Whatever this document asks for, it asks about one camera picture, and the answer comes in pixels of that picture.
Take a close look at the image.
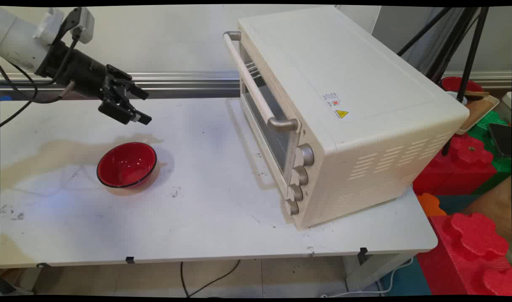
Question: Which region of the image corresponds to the red bowl with black rim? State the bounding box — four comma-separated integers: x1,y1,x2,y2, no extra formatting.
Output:
97,142,158,188

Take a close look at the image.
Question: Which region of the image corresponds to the white floor cable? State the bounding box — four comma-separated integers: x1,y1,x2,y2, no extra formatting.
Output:
321,257,414,298

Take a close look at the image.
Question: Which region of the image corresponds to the blue floor mat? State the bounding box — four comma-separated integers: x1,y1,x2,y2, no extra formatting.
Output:
379,256,431,297

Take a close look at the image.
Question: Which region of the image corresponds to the white label sticker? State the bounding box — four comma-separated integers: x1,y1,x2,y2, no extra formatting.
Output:
321,93,342,108

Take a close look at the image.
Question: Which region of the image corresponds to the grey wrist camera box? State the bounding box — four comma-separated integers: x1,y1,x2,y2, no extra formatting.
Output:
34,7,95,45

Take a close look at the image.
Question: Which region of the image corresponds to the red bowl on tray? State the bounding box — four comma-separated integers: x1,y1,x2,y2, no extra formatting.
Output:
441,76,485,93

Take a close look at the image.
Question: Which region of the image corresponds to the aluminium rail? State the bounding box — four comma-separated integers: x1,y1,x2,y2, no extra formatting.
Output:
0,71,242,100

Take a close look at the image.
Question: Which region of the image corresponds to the teal foam block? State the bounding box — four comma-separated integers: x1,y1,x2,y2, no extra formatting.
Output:
436,194,481,215

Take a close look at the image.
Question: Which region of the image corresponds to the black tablet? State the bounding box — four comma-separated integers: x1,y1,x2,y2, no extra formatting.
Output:
488,123,512,158

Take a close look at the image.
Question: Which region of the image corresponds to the black floor cable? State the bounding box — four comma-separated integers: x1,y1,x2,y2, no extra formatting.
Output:
180,260,241,298

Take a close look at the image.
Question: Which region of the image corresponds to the wooden tray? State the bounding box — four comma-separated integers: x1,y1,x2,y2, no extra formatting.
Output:
455,94,500,135

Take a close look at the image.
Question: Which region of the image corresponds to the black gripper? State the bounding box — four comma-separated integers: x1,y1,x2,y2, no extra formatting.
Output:
35,41,153,126

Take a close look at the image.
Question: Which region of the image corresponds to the cream toaster oven body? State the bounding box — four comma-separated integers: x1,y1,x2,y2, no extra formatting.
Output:
237,5,470,231

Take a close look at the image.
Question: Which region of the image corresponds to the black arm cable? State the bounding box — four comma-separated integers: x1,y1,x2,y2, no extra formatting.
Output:
0,27,81,127

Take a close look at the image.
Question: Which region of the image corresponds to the orange foam block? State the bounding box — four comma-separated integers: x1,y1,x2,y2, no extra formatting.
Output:
416,193,448,217

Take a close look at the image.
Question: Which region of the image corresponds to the large silver oven knob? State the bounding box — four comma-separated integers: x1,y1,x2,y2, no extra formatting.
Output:
297,144,315,167

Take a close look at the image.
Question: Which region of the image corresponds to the black tripod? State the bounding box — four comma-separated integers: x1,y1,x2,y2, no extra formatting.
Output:
397,6,490,157

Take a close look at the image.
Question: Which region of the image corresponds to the glass oven door with handle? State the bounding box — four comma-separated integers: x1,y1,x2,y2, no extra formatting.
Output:
223,31,303,186

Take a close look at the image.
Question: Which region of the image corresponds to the white table leg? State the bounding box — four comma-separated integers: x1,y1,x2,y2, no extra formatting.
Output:
344,253,414,292

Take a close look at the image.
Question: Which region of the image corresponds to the green foam block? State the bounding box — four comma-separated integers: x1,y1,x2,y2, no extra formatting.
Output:
468,110,512,194

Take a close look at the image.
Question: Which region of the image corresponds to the large red foam block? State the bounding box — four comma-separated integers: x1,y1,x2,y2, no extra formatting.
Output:
415,212,512,297

